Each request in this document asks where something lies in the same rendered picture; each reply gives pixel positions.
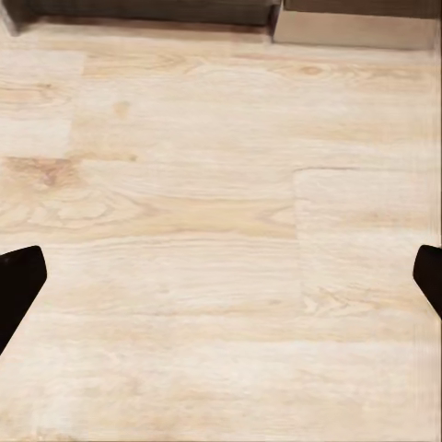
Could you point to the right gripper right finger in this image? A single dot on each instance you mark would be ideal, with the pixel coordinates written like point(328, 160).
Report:
point(427, 272)

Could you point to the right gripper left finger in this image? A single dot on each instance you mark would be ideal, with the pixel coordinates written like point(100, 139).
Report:
point(22, 275)

